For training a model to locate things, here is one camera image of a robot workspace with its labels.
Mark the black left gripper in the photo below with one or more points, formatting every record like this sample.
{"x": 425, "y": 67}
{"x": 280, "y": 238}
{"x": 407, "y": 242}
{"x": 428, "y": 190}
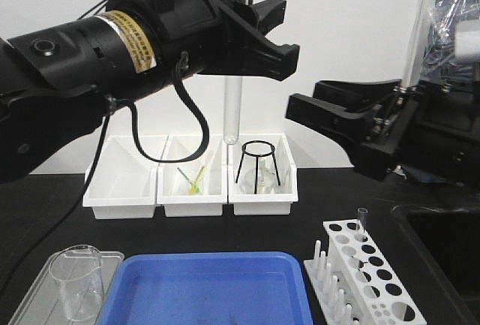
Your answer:
{"x": 221, "y": 37}

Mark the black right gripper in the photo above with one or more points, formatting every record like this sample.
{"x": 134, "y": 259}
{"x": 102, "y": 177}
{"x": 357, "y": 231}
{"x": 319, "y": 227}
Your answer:
{"x": 379, "y": 138}

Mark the clear glass test tube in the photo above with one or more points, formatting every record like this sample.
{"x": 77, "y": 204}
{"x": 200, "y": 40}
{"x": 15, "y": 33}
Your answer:
{"x": 232, "y": 106}

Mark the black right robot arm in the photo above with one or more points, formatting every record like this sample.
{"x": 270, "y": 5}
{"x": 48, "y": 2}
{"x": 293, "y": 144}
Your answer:
{"x": 431, "y": 127}

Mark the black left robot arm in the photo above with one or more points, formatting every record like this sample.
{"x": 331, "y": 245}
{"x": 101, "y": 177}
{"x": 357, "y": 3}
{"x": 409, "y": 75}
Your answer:
{"x": 58, "y": 84}

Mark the glass test tube in rack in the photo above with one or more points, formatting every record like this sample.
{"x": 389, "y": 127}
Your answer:
{"x": 362, "y": 216}

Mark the blue grey pegboard rack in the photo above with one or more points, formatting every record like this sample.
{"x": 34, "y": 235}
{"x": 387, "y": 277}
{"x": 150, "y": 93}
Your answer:
{"x": 441, "y": 143}

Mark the white test tube rack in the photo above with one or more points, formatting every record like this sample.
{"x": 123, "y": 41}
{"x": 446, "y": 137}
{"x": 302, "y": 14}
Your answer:
{"x": 354, "y": 283}

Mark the glass flask in bin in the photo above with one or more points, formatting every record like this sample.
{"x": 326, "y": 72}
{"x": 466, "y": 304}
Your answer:
{"x": 259, "y": 180}

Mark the white storage bin right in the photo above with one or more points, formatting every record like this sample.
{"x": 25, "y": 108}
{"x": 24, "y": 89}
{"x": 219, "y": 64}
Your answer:
{"x": 279, "y": 201}

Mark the white storage bin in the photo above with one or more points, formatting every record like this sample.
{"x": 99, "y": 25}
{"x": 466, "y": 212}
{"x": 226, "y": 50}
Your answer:
{"x": 279, "y": 201}
{"x": 124, "y": 184}
{"x": 171, "y": 194}

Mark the clear plastic bag of pegs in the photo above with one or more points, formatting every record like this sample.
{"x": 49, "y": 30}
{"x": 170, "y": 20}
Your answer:
{"x": 439, "y": 61}

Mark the black sink basin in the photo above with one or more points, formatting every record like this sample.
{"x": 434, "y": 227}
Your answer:
{"x": 447, "y": 240}

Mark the white storage bin middle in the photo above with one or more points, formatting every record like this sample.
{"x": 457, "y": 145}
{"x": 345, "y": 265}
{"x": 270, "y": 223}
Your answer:
{"x": 171, "y": 194}

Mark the yellow green droppers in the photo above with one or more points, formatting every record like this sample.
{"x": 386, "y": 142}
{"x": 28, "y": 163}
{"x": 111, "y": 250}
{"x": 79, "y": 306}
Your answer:
{"x": 193, "y": 180}

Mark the white storage bin left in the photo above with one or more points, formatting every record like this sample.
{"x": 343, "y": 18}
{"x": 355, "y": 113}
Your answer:
{"x": 124, "y": 184}

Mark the blue plastic tray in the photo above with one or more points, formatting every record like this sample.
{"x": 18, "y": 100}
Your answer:
{"x": 260, "y": 287}

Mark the clear glass beaker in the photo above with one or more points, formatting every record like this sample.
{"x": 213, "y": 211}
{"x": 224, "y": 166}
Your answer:
{"x": 77, "y": 274}

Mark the clear plastic tray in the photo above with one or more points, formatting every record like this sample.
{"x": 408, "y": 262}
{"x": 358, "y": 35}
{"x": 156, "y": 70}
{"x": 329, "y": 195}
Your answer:
{"x": 41, "y": 305}

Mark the black wire tripod stand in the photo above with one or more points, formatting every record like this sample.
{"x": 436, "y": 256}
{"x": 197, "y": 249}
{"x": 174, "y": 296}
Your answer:
{"x": 257, "y": 149}

